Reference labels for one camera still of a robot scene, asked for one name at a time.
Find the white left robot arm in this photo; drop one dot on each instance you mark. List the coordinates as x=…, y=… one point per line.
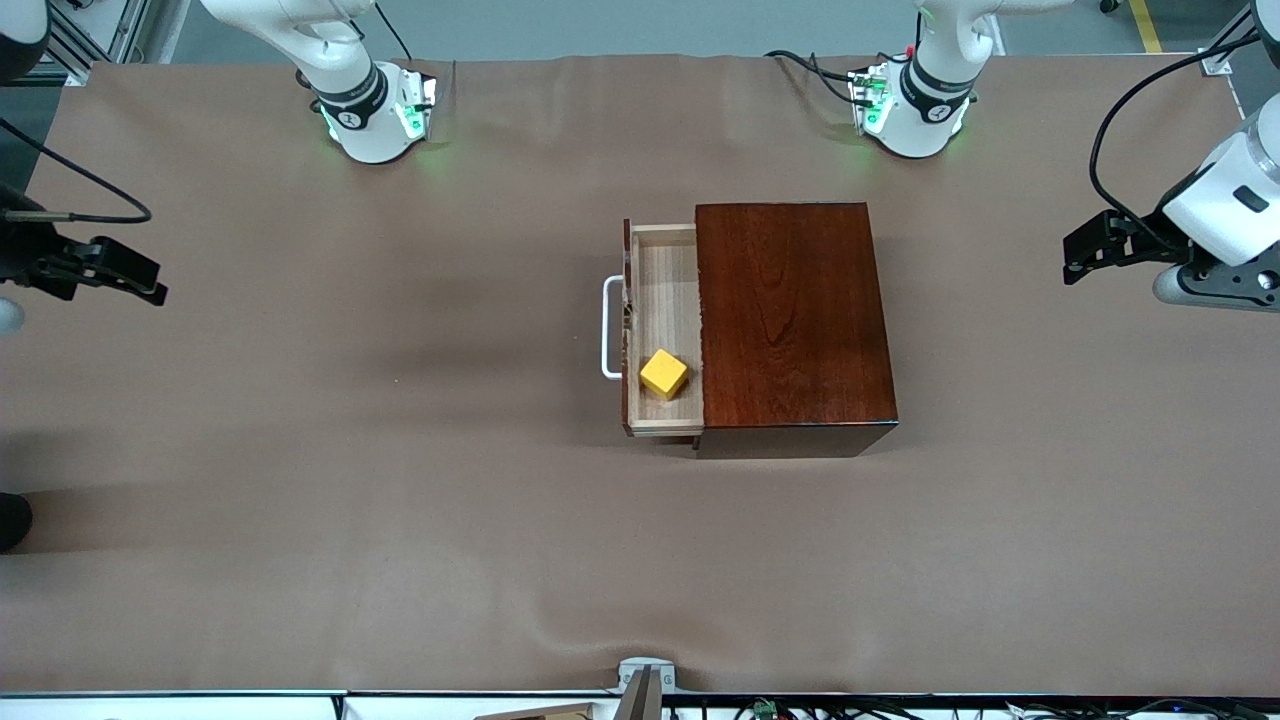
x=915, y=110

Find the dark red wooden cabinet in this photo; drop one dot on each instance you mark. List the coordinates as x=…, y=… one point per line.
x=800, y=320

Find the silver aluminium profile bar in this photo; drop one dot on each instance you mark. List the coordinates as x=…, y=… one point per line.
x=1225, y=55

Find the black round object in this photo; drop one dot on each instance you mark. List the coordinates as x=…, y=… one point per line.
x=10, y=522

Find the silver aluminium frame structure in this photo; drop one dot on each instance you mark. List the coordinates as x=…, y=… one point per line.
x=125, y=30

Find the grey metal mounting bracket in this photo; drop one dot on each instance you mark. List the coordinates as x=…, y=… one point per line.
x=645, y=672

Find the yellow cube block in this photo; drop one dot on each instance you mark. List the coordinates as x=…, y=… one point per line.
x=664, y=374

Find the large brown table cloth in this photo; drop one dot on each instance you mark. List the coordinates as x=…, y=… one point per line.
x=500, y=550

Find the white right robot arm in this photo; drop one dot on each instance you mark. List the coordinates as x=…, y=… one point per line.
x=370, y=125

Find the flat tan wood piece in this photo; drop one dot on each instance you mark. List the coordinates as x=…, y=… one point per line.
x=560, y=713

